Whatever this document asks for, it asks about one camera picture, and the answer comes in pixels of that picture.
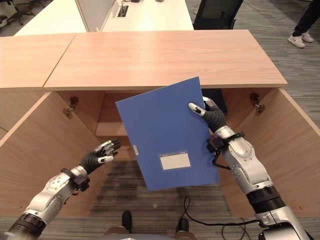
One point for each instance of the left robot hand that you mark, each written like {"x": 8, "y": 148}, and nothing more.
{"x": 91, "y": 161}

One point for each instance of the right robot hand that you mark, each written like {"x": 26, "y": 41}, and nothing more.
{"x": 216, "y": 117}

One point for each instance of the blue file folder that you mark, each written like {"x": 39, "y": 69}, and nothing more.
{"x": 160, "y": 130}

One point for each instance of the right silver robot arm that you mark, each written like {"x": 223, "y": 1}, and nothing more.
{"x": 246, "y": 165}

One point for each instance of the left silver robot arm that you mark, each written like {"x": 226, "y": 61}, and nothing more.
{"x": 50, "y": 195}

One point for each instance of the wooden cabinet shelf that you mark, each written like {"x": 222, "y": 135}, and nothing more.
{"x": 110, "y": 130}

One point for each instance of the wooden cabinet door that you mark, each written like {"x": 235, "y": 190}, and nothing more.
{"x": 280, "y": 150}
{"x": 50, "y": 150}

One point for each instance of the wooden office cabinet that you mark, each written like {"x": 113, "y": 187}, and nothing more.
{"x": 160, "y": 57}

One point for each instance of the black mesh office chair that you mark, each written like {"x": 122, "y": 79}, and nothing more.
{"x": 217, "y": 15}

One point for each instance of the white office desk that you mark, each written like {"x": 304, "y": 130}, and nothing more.
{"x": 155, "y": 17}
{"x": 52, "y": 20}

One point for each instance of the grey office chair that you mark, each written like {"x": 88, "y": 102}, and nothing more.
{"x": 10, "y": 11}

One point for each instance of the metal door hinge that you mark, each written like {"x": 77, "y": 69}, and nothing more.
{"x": 257, "y": 103}
{"x": 70, "y": 107}

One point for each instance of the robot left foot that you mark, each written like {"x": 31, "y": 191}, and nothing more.
{"x": 127, "y": 221}

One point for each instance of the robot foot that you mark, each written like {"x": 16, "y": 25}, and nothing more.
{"x": 127, "y": 221}
{"x": 182, "y": 225}

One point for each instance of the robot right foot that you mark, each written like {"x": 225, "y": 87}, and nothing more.
{"x": 182, "y": 225}

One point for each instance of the person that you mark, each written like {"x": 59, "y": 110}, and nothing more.
{"x": 303, "y": 22}

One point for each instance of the white desk divider panel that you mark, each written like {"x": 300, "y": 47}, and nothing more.
{"x": 96, "y": 12}

